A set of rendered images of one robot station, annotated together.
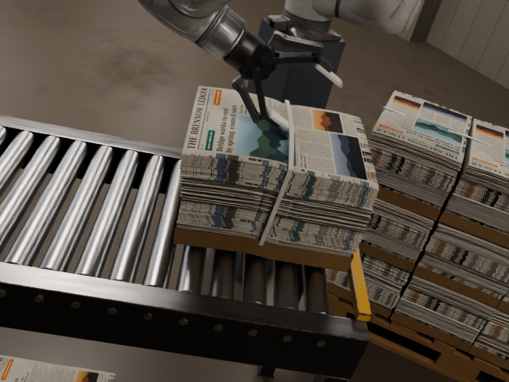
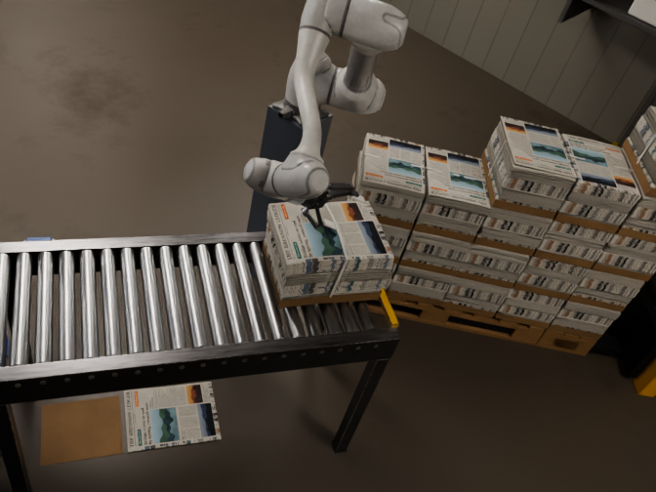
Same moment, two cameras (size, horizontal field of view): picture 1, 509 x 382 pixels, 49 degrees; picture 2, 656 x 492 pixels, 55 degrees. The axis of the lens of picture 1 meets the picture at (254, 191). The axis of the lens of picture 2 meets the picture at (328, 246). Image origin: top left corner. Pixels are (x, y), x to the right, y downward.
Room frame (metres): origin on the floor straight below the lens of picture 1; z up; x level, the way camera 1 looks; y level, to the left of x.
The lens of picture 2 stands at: (-0.48, 0.54, 2.45)
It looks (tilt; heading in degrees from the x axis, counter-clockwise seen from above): 43 degrees down; 339
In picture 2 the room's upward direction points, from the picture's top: 17 degrees clockwise
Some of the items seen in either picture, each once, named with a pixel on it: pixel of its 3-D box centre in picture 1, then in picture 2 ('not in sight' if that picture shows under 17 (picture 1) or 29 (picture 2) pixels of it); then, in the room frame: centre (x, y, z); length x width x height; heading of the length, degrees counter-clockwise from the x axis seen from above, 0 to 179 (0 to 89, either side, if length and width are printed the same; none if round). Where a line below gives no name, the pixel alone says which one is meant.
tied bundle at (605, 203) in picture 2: not in sight; (587, 182); (1.50, -1.33, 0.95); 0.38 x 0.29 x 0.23; 166
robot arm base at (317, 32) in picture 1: (301, 21); (299, 105); (1.78, -0.01, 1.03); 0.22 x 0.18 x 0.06; 130
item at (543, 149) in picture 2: not in sight; (537, 145); (1.58, -1.05, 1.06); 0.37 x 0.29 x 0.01; 168
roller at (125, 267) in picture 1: (140, 217); (248, 292); (0.96, 0.23, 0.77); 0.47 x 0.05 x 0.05; 7
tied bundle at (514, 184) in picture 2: not in sight; (525, 168); (1.58, -1.05, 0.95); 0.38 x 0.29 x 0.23; 168
